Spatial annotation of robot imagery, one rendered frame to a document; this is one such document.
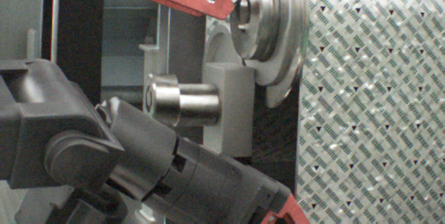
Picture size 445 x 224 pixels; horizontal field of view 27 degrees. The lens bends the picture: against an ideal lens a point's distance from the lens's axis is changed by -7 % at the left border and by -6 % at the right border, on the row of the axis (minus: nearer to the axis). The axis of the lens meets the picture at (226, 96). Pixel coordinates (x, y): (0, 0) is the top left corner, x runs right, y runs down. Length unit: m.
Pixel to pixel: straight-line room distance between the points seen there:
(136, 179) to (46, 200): 0.07
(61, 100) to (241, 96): 0.21
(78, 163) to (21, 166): 0.04
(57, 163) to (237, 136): 0.22
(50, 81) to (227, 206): 0.16
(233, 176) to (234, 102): 0.10
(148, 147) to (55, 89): 0.08
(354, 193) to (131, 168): 0.18
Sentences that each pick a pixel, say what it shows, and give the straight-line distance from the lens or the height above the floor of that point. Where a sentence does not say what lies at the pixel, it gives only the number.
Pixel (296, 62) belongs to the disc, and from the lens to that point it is 0.71.
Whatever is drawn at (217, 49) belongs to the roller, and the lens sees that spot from 0.91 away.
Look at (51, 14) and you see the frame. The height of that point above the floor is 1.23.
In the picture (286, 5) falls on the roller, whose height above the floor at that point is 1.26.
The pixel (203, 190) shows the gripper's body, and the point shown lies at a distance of 0.67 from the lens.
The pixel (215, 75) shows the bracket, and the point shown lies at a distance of 0.79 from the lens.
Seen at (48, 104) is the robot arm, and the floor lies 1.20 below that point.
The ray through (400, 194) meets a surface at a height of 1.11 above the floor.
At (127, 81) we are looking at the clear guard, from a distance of 1.74.
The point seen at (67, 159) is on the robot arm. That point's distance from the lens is 0.60.
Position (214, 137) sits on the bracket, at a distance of 0.79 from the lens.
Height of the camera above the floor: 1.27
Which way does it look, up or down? 7 degrees down
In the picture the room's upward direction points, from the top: 2 degrees clockwise
